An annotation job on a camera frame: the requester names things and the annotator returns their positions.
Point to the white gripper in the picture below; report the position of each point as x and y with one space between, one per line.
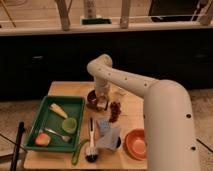
102 88

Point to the green box on shelf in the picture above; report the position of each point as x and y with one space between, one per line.
93 21

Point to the metal spoon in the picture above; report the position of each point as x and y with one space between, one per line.
63 137

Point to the black white dish brush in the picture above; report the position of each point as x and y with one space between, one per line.
91 150

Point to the yellow corn cob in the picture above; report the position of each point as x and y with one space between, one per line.
58 110

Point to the green chili pepper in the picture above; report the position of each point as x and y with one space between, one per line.
76 153

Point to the red yellow apple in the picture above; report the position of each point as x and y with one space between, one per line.
42 139

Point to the white eraser block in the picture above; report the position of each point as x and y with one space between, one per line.
101 105

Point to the dark purple bowl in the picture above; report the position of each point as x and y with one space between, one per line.
92 101

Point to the green plastic cup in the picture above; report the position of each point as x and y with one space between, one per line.
69 125

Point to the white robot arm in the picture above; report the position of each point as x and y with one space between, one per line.
168 116

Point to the dark red grape bunch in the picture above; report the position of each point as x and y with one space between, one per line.
115 108

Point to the green plastic tray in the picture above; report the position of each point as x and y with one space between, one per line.
45 118

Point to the black pole stand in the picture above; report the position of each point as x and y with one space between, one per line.
17 146

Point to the orange bowl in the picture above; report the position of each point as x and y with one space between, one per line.
135 144

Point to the blue grey cloth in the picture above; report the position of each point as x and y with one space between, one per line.
109 137

